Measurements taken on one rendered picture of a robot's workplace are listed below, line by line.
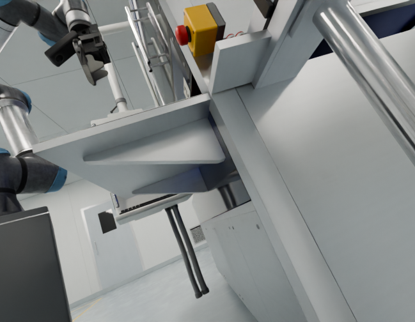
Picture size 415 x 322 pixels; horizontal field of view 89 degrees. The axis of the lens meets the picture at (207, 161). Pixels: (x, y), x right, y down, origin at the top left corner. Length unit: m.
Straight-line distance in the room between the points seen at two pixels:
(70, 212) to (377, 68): 6.67
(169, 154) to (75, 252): 6.14
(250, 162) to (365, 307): 0.34
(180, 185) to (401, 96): 0.87
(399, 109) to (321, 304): 0.35
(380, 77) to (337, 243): 0.31
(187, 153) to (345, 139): 0.39
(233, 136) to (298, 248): 0.26
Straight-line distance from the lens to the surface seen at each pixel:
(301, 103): 0.59
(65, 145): 0.55
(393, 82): 0.39
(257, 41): 0.46
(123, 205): 1.47
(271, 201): 0.46
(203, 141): 0.57
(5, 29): 0.97
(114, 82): 1.98
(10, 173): 0.82
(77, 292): 6.65
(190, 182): 1.05
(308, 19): 0.45
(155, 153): 0.56
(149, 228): 6.07
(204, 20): 0.54
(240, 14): 0.73
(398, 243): 0.61
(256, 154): 0.48
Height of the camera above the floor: 0.60
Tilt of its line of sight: 15 degrees up
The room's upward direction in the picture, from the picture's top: 23 degrees counter-clockwise
